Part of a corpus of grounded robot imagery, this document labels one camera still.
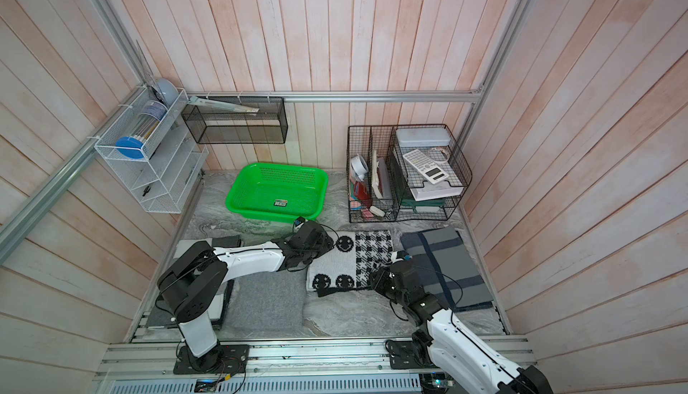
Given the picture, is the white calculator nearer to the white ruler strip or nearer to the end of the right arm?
the end of the right arm

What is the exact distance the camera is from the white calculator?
900 mm

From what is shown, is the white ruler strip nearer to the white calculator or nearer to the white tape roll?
the white tape roll
